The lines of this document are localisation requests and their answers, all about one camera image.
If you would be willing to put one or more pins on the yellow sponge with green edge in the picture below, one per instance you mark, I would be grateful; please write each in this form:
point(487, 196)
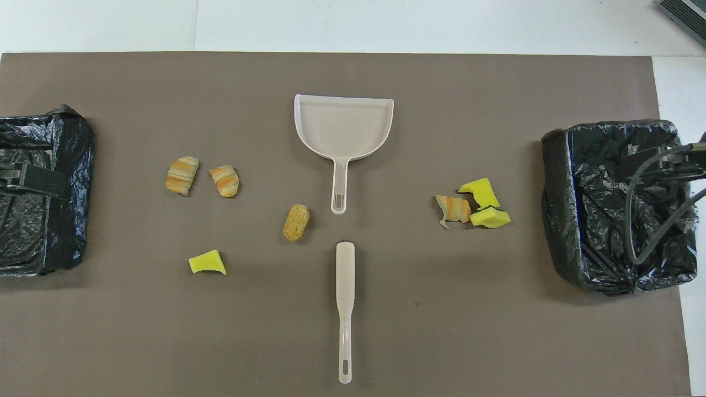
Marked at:
point(490, 218)

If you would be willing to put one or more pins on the plain yellow sponge piece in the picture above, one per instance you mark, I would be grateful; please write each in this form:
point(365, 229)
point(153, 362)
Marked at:
point(482, 192)

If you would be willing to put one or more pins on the small yellow sponge piece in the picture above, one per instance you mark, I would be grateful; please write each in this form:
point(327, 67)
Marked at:
point(207, 263)

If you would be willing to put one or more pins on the torn striped bread piece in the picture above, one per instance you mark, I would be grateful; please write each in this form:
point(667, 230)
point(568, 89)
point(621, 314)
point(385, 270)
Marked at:
point(455, 209)

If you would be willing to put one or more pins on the brown oval bread roll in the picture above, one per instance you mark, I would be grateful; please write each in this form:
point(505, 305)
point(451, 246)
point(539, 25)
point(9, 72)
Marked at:
point(296, 222)

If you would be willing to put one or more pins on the beige plastic dustpan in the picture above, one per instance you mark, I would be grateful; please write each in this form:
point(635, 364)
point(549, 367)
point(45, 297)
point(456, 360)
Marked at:
point(342, 127)

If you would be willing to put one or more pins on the beige hand brush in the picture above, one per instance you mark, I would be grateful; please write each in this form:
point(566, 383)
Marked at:
point(345, 275)

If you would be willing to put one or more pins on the empty-start bin with black bag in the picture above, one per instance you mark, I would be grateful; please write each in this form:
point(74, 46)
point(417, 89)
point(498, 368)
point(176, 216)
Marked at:
point(71, 165)

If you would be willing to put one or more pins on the wrinkled black bag bin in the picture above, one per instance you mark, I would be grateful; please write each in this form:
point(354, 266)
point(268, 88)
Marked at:
point(557, 193)

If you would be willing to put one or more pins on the grey ribbed device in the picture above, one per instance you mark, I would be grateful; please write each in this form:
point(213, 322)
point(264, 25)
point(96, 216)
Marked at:
point(686, 14)

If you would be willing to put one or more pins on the brown table mat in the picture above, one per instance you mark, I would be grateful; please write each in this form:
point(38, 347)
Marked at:
point(165, 331)

